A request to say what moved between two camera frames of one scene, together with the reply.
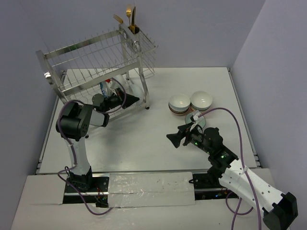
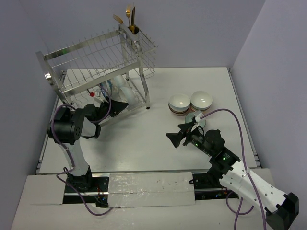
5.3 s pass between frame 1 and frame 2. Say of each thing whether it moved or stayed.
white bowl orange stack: stayed
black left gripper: moved
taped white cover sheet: stayed
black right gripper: stayed
